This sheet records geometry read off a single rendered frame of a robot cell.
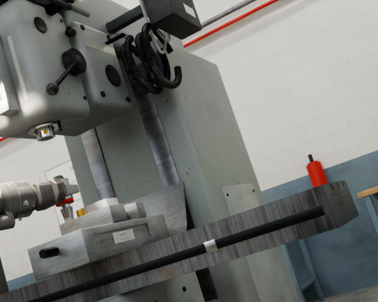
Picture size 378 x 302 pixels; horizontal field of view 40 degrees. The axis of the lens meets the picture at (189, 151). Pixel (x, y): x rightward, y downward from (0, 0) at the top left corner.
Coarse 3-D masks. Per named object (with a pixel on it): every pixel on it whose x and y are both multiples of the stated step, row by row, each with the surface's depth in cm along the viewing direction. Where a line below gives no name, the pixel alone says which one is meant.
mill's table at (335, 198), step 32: (320, 192) 92; (224, 224) 100; (256, 224) 97; (288, 224) 94; (320, 224) 92; (128, 256) 109; (160, 256) 106; (192, 256) 102; (224, 256) 100; (32, 288) 120; (64, 288) 116; (96, 288) 112; (128, 288) 109
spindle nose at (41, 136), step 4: (40, 128) 132; (44, 128) 132; (48, 128) 132; (52, 128) 133; (36, 132) 132; (40, 132) 132; (48, 132) 132; (52, 132) 133; (36, 136) 133; (40, 136) 131; (44, 136) 131; (48, 136) 132; (52, 136) 133; (40, 140) 134; (44, 140) 135
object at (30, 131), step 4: (40, 124) 130; (44, 124) 130; (48, 124) 131; (52, 124) 132; (56, 124) 133; (32, 128) 130; (36, 128) 131; (56, 128) 136; (28, 132) 132; (32, 132) 133
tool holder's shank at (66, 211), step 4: (64, 204) 129; (68, 204) 130; (64, 208) 129; (68, 208) 129; (72, 208) 130; (64, 212) 129; (68, 212) 129; (72, 212) 130; (64, 216) 129; (68, 216) 129; (72, 216) 129; (64, 220) 129; (68, 220) 129
